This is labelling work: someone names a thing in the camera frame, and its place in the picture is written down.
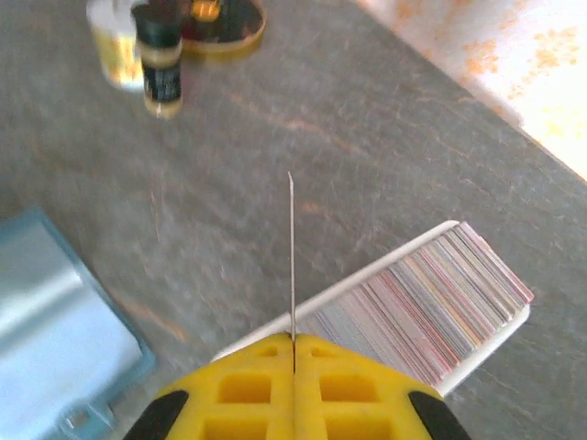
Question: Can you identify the gold wire glass rack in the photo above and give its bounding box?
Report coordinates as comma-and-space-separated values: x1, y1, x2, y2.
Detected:
181, 0, 267, 57

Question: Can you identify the teal card holder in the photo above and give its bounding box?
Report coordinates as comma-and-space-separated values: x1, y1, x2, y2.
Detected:
0, 205, 157, 440

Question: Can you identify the white card tray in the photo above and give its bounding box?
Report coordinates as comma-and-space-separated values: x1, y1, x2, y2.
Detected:
213, 219, 534, 398

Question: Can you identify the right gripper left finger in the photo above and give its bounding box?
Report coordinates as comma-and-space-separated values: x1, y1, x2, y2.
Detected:
121, 333, 294, 440

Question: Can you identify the dark spice bottle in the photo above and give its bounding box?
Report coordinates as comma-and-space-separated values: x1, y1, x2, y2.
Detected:
131, 2, 184, 120

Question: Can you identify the credit card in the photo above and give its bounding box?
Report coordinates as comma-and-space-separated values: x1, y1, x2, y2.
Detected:
286, 171, 297, 343

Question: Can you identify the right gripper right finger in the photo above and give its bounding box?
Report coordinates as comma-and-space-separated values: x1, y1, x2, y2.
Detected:
293, 333, 473, 440

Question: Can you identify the yellow printed tin can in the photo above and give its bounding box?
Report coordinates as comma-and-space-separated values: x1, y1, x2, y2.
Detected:
85, 0, 146, 93

